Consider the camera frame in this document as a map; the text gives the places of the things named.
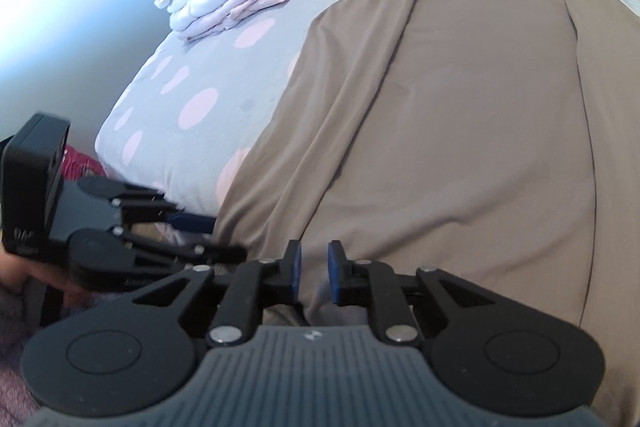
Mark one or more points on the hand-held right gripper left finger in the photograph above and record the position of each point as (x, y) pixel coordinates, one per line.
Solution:
(295, 272)

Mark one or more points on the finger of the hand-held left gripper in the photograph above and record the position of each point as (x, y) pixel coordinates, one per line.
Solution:
(220, 256)
(192, 223)

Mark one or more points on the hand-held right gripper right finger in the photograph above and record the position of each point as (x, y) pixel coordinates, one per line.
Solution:
(336, 272)

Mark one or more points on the taupe shirt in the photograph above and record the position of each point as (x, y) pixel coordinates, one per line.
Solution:
(450, 107)

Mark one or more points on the person's left hand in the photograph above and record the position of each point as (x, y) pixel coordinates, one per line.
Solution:
(12, 269)

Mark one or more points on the red patterned cloth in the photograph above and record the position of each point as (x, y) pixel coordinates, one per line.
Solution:
(82, 164)

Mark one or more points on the purple fuzzy robe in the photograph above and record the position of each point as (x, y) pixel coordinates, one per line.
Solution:
(15, 357)

